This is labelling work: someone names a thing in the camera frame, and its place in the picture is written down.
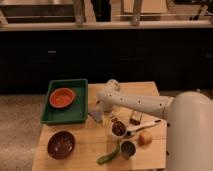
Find blue-grey towel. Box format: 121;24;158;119
89;108;102;123

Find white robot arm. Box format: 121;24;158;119
97;79;213;171

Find orange bowl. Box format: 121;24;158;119
49;87;76;109

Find purple bowl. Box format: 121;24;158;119
47;131;75;160

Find white cup with brown contents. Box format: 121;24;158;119
111;121;127;139

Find brown chocolate bar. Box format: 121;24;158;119
129;111;142;125

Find wooden table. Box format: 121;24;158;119
31;81;171;171

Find small metal cup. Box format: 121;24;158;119
121;141;136;159

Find green plastic tray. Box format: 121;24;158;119
40;79;88;125

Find green cucumber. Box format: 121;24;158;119
97;143;120;165

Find yellow orange fruit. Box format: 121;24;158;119
138;131;153;146

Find white handled ladle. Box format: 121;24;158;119
126;120;161;136

